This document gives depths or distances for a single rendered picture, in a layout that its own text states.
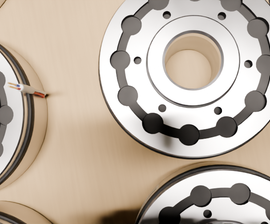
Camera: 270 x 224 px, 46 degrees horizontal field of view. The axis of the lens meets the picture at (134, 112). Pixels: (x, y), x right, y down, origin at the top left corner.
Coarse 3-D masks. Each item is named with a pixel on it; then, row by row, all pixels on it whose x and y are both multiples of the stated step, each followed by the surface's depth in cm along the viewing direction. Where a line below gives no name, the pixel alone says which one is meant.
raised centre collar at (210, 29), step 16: (192, 16) 17; (160, 32) 17; (176, 32) 17; (192, 32) 17; (208, 32) 16; (224, 32) 16; (160, 48) 17; (224, 48) 16; (160, 64) 17; (224, 64) 16; (160, 80) 17; (224, 80) 16; (176, 96) 16; (192, 96) 16; (208, 96) 16
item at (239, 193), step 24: (216, 168) 17; (168, 192) 17; (192, 192) 17; (216, 192) 17; (240, 192) 17; (264, 192) 16; (144, 216) 17; (168, 216) 17; (192, 216) 17; (216, 216) 17; (240, 216) 16; (264, 216) 16
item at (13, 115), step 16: (0, 64) 18; (0, 80) 18; (16, 80) 18; (0, 96) 18; (16, 96) 18; (0, 112) 18; (16, 112) 18; (0, 128) 18; (16, 128) 18; (0, 144) 18; (16, 144) 18; (0, 160) 18; (0, 176) 18
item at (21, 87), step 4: (12, 84) 16; (16, 84) 16; (20, 84) 17; (24, 84) 17; (16, 88) 16; (20, 88) 17; (24, 88) 17; (28, 88) 17; (32, 88) 18; (28, 92) 18; (32, 92) 18; (36, 92) 19; (40, 92) 19; (44, 92) 20; (44, 96) 20
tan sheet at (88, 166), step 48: (48, 0) 21; (96, 0) 21; (48, 48) 21; (96, 48) 21; (48, 96) 21; (96, 96) 21; (48, 144) 21; (96, 144) 20; (0, 192) 21; (48, 192) 21; (96, 192) 20; (144, 192) 20
